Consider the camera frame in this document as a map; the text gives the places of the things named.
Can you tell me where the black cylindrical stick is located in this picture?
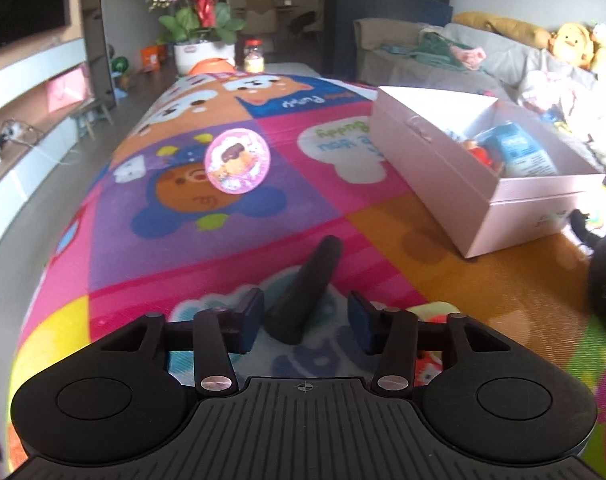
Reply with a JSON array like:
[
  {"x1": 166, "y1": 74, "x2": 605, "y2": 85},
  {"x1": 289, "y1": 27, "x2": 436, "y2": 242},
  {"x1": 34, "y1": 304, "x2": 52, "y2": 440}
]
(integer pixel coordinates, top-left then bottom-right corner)
[{"x1": 263, "y1": 235, "x2": 343, "y2": 344}]

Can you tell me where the black plush toy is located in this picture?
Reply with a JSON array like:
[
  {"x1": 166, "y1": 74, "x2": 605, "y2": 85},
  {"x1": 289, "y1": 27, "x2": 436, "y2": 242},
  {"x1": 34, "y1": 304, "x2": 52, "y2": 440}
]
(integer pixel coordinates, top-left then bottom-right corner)
[{"x1": 569, "y1": 209, "x2": 606, "y2": 318}]

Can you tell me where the blue white snack bag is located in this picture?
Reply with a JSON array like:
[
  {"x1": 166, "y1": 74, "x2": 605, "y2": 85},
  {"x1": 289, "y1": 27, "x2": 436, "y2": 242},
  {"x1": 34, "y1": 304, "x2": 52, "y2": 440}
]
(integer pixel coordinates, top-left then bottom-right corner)
[{"x1": 472, "y1": 122, "x2": 559, "y2": 178}]

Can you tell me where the red cartoon figure toy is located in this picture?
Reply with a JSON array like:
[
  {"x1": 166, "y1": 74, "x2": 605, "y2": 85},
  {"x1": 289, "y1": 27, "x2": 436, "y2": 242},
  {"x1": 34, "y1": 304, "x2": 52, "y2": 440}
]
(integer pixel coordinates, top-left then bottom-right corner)
[{"x1": 462, "y1": 139, "x2": 494, "y2": 168}]

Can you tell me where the black-haired doll figurine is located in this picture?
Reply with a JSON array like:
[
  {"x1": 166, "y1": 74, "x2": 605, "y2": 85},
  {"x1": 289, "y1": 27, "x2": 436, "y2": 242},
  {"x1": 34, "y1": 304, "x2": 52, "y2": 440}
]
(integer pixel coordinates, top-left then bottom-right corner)
[{"x1": 409, "y1": 301, "x2": 457, "y2": 387}]

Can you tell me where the colourful cartoon play mat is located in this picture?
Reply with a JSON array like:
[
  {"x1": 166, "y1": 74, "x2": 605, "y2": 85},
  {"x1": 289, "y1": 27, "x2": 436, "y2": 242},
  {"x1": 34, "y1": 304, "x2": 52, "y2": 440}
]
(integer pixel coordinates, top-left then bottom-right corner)
[{"x1": 10, "y1": 75, "x2": 606, "y2": 477}]

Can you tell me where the pink cardboard box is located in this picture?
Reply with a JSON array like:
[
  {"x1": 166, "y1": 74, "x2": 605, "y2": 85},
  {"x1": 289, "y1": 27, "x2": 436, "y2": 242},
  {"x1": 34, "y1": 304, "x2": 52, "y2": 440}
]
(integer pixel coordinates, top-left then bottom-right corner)
[{"x1": 370, "y1": 86, "x2": 603, "y2": 258}]

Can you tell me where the pink round candy tin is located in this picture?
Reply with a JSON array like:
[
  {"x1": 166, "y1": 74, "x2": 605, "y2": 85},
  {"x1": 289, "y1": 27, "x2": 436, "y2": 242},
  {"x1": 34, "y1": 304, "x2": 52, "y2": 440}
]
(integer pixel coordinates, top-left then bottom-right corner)
[{"x1": 204, "y1": 128, "x2": 271, "y2": 195}]

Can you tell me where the small wooden stool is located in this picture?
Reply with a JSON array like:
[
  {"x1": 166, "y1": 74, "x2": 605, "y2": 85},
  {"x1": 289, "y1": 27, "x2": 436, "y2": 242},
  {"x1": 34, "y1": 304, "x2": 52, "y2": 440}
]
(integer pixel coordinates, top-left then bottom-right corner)
[{"x1": 71, "y1": 99, "x2": 114, "y2": 140}]

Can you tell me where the white tv cabinet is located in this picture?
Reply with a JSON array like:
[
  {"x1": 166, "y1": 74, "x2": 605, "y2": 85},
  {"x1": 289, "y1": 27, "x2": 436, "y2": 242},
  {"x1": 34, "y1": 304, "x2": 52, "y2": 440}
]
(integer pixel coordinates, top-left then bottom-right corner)
[{"x1": 0, "y1": 38, "x2": 91, "y2": 240}]

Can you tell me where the grey sofa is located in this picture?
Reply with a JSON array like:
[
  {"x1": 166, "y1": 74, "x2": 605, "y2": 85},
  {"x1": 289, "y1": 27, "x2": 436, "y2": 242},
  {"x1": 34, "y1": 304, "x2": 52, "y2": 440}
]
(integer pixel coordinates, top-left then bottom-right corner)
[{"x1": 356, "y1": 18, "x2": 606, "y2": 185}]

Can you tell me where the orange bowl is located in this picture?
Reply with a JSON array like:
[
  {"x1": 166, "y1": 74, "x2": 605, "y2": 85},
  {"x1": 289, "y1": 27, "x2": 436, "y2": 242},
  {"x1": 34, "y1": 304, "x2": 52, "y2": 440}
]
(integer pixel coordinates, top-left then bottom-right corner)
[{"x1": 188, "y1": 58, "x2": 236, "y2": 76}]

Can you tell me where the glass jar red lid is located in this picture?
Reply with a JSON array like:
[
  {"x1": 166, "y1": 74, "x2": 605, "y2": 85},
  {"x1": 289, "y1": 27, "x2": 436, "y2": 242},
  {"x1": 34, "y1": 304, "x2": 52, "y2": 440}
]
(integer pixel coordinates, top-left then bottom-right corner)
[{"x1": 243, "y1": 38, "x2": 265, "y2": 74}]

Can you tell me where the teal cloth on sofa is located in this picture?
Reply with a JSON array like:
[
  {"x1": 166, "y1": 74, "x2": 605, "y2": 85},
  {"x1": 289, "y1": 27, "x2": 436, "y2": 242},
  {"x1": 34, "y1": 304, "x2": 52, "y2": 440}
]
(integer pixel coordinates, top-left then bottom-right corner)
[{"x1": 381, "y1": 32, "x2": 486, "y2": 72}]

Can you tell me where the yellow duck plush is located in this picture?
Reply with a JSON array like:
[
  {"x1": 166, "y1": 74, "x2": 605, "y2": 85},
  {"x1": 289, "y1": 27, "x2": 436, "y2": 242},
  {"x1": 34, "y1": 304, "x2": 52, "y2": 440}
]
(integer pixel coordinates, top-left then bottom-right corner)
[{"x1": 548, "y1": 22, "x2": 594, "y2": 70}]

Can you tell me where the mustard yellow cushion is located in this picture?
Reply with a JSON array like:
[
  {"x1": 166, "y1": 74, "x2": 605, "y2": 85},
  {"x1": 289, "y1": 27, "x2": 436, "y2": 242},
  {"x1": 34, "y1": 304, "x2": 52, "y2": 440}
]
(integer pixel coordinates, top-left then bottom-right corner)
[{"x1": 452, "y1": 11, "x2": 552, "y2": 50}]

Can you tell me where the purple orchid potted plant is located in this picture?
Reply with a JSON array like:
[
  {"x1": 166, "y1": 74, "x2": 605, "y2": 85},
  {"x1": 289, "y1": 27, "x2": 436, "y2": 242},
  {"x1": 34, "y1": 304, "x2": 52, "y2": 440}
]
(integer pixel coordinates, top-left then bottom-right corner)
[{"x1": 146, "y1": 0, "x2": 245, "y2": 76}]

